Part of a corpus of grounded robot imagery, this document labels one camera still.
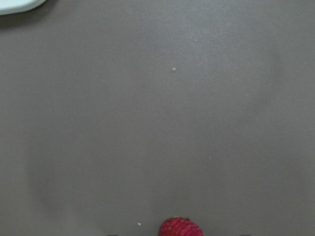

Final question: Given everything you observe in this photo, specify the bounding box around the red strawberry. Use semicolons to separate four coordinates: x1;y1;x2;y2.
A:
158;216;204;236

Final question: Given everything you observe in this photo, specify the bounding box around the cream rabbit tray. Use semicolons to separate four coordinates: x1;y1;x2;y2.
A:
0;0;46;16

